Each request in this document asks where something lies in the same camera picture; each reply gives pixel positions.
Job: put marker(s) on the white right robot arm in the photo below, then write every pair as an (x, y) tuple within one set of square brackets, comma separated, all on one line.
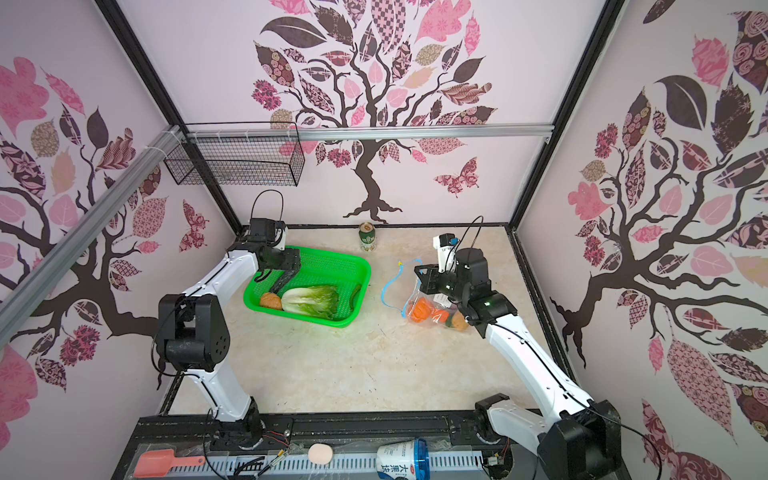
[(572, 436)]

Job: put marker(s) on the beige egg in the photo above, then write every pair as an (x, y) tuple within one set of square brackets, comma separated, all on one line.
[(320, 454)]

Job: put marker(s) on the green cabbage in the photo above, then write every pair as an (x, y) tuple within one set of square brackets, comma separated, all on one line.
[(320, 301)]

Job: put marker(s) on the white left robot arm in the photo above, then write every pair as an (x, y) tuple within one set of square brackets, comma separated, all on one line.
[(193, 336)]

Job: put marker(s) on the clear zip top bag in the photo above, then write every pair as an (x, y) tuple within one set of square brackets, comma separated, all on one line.
[(401, 305)]

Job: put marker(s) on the green plastic basket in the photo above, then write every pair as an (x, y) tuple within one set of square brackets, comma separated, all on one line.
[(318, 267)]

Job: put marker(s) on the pink plastic scoop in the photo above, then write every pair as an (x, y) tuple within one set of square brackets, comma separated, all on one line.
[(159, 463)]

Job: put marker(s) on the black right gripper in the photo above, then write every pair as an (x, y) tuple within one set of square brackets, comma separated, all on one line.
[(430, 278)]

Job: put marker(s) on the yellow potato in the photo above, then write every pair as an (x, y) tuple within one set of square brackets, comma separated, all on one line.
[(457, 321)]

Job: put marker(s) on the black wire basket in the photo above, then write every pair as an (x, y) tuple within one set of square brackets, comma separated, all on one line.
[(263, 153)]

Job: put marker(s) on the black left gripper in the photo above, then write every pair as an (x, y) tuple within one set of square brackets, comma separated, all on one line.
[(290, 259)]

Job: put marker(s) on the white blue cup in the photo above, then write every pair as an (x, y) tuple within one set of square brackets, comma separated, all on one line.
[(404, 460)]

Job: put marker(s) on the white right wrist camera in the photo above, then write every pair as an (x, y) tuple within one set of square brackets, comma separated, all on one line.
[(445, 245)]

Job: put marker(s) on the green chili pepper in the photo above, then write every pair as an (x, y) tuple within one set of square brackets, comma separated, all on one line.
[(353, 300)]

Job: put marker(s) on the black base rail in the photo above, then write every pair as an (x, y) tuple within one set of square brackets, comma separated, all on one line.
[(278, 448)]

